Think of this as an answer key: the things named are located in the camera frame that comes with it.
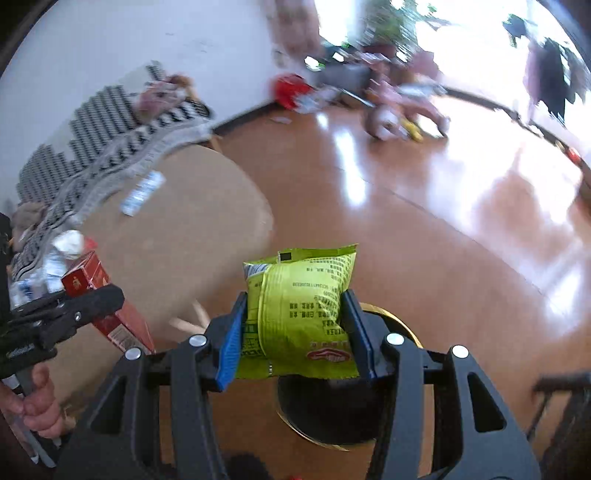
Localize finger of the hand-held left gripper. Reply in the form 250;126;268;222
10;284;126;344

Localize potted green plant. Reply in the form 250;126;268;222
355;0;445;51

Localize pink kids tricycle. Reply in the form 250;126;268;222
364;69;451;141

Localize blue white wrapper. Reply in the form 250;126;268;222
9;230;86;306

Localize red cardboard box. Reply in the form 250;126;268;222
61;250;156;355

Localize person's left hand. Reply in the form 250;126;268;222
0;362;64;439

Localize silver packet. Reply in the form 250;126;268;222
120;170;166;217

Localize red bag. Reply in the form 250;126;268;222
271;74;309;110

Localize hanging dark clothes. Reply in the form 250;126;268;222
502;14;590;126

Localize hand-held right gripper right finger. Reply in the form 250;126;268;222
339;289;542;480

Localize yellow toy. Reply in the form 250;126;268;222
401;117;426;142

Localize black bin with gold rim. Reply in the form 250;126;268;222
276;302;424;451

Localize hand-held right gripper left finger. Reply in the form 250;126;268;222
53;292;249;480

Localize black metal rack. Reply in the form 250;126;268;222
526;373;591;480

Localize pink plush toy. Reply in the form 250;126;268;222
137;74;195;117

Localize green snack packet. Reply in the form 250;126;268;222
235;244;360;380

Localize black white striped sofa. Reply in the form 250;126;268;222
9;64;219;296

